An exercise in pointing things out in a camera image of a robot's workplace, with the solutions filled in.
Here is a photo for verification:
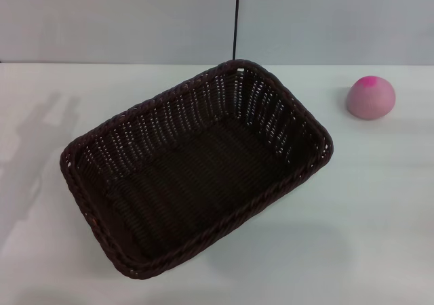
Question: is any black woven plastic basket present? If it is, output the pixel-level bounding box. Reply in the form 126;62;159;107
59;58;334;281

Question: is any pink peach toy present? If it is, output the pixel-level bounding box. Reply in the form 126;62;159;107
346;75;397;119

